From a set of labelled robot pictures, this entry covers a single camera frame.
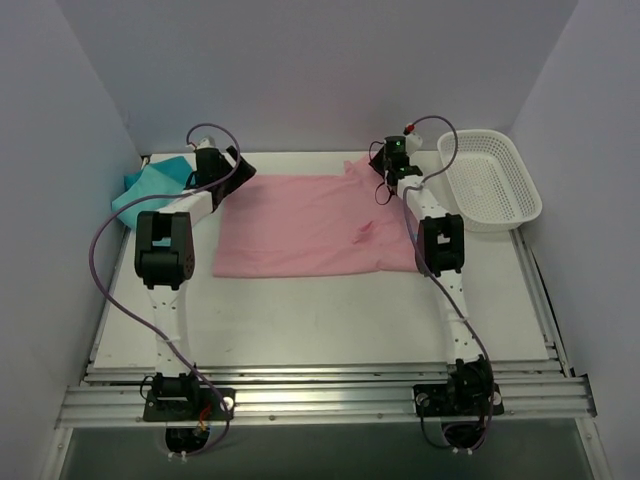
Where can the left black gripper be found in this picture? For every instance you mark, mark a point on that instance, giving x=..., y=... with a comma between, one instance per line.
x=232, y=172

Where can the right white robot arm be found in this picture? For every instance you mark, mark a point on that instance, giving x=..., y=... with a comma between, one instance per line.
x=437, y=236

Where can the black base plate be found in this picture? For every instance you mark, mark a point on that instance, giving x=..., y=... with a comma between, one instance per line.
x=204, y=405
x=445, y=400

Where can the teal folded t shirt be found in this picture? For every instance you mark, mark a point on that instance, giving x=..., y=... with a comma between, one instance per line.
x=167, y=177

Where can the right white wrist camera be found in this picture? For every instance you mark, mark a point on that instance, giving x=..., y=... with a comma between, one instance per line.
x=413, y=141

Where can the white plastic basket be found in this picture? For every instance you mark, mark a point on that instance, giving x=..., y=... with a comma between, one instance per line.
x=489, y=181

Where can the pink t shirt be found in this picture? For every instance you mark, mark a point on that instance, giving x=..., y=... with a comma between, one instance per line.
x=278, y=226

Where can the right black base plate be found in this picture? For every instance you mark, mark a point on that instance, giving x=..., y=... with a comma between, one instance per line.
x=445, y=400

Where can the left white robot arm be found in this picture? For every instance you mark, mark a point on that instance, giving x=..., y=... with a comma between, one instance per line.
x=165, y=261

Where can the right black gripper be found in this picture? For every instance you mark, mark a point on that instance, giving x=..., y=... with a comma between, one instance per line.
x=382, y=163

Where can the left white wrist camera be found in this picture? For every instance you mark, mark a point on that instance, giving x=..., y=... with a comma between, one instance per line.
x=206, y=142

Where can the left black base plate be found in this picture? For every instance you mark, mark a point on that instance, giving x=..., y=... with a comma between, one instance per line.
x=204, y=405

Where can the aluminium rail frame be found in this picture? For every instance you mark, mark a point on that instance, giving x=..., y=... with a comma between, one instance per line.
x=347, y=423

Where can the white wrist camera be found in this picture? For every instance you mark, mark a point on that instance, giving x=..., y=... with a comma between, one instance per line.
x=413, y=141
x=206, y=142

